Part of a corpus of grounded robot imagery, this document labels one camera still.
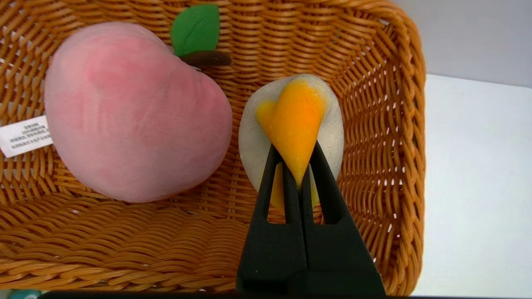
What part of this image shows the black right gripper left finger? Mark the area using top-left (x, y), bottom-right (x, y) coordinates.
top-left (236, 143), bottom-right (308, 295)

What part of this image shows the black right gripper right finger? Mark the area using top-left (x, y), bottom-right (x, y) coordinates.
top-left (301, 141), bottom-right (387, 296)

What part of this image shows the fried egg toy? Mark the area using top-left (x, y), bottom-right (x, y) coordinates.
top-left (238, 74), bottom-right (345, 216)

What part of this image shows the pink plush peach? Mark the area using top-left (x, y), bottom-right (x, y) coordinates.
top-left (0, 4), bottom-right (233, 203)

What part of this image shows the orange wicker basket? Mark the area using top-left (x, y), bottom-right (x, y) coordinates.
top-left (0, 0), bottom-right (427, 296)

